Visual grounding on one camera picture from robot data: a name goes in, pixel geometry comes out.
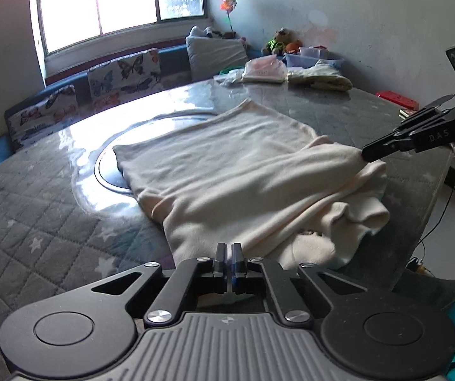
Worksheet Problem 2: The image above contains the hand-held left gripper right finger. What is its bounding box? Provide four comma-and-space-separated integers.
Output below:
231, 243, 367, 325

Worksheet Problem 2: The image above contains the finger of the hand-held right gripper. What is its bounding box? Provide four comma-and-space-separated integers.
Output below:
360, 94, 455, 164

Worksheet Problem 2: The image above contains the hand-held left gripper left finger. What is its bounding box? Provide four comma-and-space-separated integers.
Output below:
90, 243, 229, 327

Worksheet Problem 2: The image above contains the cream knit garment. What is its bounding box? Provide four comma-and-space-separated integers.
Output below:
112, 99, 391, 272

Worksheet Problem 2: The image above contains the red box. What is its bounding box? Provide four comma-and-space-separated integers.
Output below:
376, 90, 419, 110

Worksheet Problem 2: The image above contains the pale yellow folded cloth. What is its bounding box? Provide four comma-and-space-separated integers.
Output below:
287, 60, 354, 93

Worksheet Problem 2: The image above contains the clear plastic storage box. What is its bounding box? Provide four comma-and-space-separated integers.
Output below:
283, 45, 346, 69

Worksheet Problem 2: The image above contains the pink white bag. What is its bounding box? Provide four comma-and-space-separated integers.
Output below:
242, 56, 289, 84

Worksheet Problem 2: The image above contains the brown stuffed toy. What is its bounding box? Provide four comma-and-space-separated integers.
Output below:
261, 28, 303, 57

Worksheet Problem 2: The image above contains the round glass turntable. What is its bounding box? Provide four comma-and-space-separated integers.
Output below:
94, 111, 221, 198

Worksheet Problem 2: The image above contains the clear plastic bag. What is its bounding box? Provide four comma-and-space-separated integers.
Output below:
213, 69, 249, 87

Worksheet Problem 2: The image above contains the grey pillow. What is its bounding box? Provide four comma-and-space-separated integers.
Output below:
185, 36, 251, 83

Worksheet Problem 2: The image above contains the blue sofa bench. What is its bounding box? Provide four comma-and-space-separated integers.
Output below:
0, 43, 270, 179

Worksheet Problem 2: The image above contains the colourful pinwheel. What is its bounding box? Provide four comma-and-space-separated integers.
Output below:
219, 0, 239, 39

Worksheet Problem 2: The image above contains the small white plush toy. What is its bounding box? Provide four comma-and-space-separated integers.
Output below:
189, 26, 225, 40

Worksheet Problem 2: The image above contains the butterfly print cushion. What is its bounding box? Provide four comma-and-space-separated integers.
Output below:
88, 48, 164, 114
4, 85, 79, 152

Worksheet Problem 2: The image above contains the window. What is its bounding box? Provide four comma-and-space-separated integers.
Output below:
32, 0, 209, 55

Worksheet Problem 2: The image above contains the black cable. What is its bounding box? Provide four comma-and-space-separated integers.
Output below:
413, 169, 455, 282

